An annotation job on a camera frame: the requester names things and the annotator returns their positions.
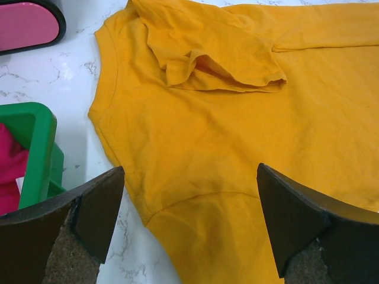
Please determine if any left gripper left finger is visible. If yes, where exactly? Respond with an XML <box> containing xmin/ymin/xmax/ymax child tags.
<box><xmin>1</xmin><ymin>166</ymin><xmax>124</xmax><ymax>283</ymax></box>

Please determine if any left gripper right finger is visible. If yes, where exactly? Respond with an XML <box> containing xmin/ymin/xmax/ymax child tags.
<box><xmin>256</xmin><ymin>163</ymin><xmax>378</xmax><ymax>283</ymax></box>

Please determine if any yellow t shirt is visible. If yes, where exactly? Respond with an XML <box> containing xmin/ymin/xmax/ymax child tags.
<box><xmin>88</xmin><ymin>1</ymin><xmax>378</xmax><ymax>283</ymax></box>

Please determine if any magenta t shirt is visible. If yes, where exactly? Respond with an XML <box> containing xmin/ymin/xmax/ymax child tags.
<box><xmin>1</xmin><ymin>123</ymin><xmax>29</xmax><ymax>215</ymax></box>

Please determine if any green plastic tray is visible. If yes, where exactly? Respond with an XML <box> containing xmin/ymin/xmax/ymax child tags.
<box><xmin>1</xmin><ymin>102</ymin><xmax>66</xmax><ymax>209</ymax></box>

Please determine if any pink and black drawer unit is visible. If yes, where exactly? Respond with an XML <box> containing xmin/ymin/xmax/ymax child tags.
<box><xmin>1</xmin><ymin>0</ymin><xmax>67</xmax><ymax>55</ymax></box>

